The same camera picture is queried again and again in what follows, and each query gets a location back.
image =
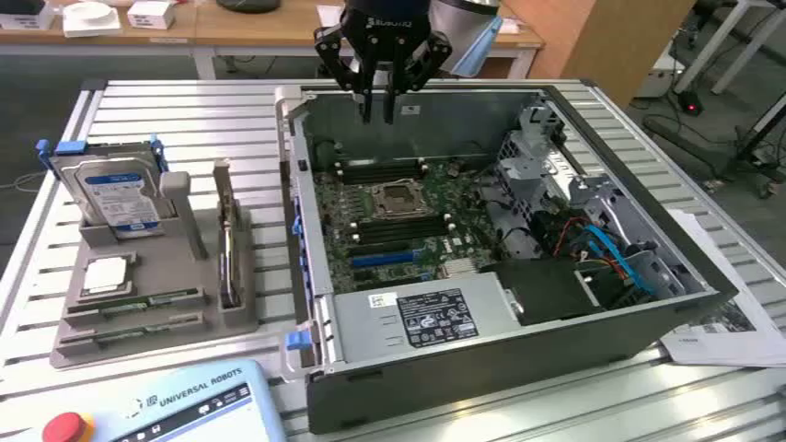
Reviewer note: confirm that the printed paper sheets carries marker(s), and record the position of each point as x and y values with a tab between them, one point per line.
725	340

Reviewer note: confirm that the hard disk blue label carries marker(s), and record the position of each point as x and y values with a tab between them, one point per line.
124	202

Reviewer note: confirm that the white floor box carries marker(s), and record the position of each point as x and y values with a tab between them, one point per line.
660	78

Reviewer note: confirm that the blue case latch tab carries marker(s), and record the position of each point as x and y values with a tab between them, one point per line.
297	342

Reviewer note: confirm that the silver chipset heatsink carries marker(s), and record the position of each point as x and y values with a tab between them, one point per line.
461	268

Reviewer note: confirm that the white paper stack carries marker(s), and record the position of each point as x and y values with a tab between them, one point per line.
329	16

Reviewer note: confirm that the light blue teach pendant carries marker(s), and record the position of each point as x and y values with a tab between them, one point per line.
185	405

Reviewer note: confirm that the blue card retainer bar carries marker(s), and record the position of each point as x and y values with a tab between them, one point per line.
297	230

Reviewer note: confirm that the red emergency stop button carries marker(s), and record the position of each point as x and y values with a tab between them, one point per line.
65	428

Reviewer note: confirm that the white labelled cardboard box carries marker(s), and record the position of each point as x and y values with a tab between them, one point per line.
27	20
153	17

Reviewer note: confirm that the silver CPU chip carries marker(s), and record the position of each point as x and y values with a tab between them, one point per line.
105	276

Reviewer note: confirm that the grey power supply unit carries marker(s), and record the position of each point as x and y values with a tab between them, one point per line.
369	331

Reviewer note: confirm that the white box round dish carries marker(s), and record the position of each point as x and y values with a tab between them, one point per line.
93	18

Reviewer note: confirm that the wooden cabinet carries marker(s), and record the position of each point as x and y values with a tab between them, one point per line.
591	46

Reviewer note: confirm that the green motherboard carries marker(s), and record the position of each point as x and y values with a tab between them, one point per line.
454	202

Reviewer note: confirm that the silver CPU socket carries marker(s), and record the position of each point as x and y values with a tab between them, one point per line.
398	197

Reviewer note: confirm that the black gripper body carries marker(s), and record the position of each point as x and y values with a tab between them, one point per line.
384	32

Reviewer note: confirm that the silver disk bay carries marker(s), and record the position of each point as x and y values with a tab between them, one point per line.
652	271

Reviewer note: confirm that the blue expansion slot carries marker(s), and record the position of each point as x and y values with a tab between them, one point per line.
381	260

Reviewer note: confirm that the silver perforated drive cage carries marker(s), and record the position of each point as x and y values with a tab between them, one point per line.
523	175

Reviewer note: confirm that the RAM slot white clips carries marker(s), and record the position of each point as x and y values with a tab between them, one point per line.
400	232
388	172
388	162
400	221

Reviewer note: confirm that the grey parts rack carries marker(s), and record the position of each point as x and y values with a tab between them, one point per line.
166	281

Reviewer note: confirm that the black open PC case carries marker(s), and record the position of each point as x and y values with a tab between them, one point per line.
492	387

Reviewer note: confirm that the black round object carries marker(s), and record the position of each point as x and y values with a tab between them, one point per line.
249	5

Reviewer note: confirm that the white table frame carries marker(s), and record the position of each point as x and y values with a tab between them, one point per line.
725	50

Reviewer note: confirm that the wooden desk white frame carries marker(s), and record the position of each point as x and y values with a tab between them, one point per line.
277	27

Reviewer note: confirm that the black wheeled stand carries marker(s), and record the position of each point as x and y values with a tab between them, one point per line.
761	156

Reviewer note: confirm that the blue disk caddy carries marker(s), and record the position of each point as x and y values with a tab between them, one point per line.
69	148

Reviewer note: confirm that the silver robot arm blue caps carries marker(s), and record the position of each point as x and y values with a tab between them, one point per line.
476	50

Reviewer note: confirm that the long black expansion slot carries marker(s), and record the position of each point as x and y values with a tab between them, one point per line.
378	251

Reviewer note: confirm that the green RAM stick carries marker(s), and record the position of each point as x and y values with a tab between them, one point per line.
124	332
133	305

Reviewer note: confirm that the black box red light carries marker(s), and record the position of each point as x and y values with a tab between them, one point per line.
692	103

